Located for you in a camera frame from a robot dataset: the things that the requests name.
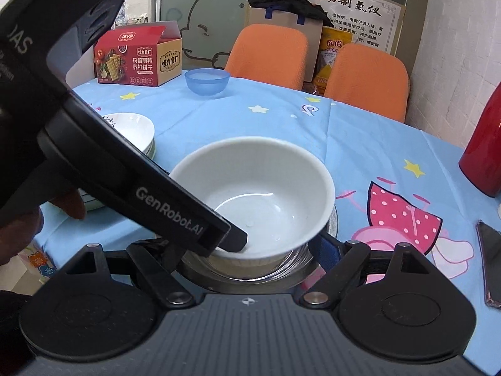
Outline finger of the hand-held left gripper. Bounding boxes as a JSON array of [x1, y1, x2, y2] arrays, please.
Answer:
[[216, 223, 249, 253]]

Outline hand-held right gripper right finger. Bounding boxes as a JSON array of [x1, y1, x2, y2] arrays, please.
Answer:
[[303, 233, 441, 307]]

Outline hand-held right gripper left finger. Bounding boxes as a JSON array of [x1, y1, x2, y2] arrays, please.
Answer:
[[59, 241, 196, 308]]

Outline stainless steel bowl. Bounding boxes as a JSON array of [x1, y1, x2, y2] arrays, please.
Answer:
[[178, 207, 339, 294]]

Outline white plate with brown rim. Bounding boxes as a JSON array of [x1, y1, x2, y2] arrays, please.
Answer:
[[78, 137, 157, 208]]

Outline white ceramic bowl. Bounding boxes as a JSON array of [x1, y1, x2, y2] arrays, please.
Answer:
[[169, 137, 336, 260]]

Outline person's left hand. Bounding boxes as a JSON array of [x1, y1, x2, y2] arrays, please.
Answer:
[[0, 186, 87, 269]]

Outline red cracker box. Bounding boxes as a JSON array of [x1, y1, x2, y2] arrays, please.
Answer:
[[93, 21, 183, 87]]

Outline blue cartoon pig tablecloth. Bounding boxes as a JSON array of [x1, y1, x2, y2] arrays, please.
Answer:
[[33, 70, 501, 322]]

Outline blue plastic bowl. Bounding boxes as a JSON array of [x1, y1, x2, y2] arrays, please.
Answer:
[[185, 68, 231, 98]]

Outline frosted glass door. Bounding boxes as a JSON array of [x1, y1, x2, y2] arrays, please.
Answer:
[[157, 0, 259, 69]]

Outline black smartphone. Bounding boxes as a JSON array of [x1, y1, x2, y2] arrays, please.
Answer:
[[475, 220, 501, 308]]

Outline orange chair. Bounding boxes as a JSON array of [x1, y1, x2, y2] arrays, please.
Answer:
[[323, 44, 411, 123], [224, 23, 309, 91]]

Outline red thermos jug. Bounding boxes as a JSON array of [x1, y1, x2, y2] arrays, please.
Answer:
[[459, 84, 501, 198]]

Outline yellow snack packet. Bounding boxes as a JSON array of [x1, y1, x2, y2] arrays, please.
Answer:
[[312, 27, 354, 95]]

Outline black cloth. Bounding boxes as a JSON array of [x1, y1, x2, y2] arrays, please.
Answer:
[[246, 0, 334, 28]]

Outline brown paper bag blue handles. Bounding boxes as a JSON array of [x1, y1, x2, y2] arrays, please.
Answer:
[[247, 5, 324, 83]]

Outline wall poster with large characters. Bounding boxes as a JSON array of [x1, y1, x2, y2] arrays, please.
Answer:
[[297, 0, 406, 57]]

